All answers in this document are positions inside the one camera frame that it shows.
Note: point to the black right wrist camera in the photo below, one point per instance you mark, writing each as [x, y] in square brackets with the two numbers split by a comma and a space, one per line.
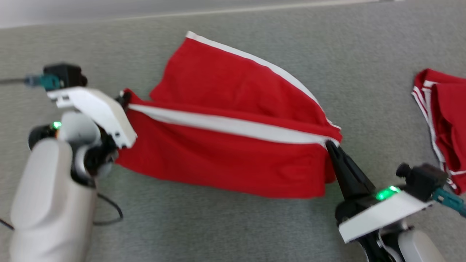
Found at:
[424, 178]

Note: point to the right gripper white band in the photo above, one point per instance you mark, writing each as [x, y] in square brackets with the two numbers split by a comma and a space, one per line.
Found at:
[378, 214]

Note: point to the grey fabric sofa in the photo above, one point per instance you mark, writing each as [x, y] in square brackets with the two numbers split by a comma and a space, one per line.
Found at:
[225, 229]

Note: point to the red shorts white side stripe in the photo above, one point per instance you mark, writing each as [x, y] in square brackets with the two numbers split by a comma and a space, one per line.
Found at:
[218, 160]

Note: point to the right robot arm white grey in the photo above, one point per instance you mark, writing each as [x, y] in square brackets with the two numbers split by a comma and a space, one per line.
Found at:
[418, 247]

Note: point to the red white sleeved jersey shirt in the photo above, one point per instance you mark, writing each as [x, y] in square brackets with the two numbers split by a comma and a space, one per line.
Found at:
[451, 120]

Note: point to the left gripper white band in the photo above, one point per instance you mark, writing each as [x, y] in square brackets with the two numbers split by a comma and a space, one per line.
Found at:
[105, 116]

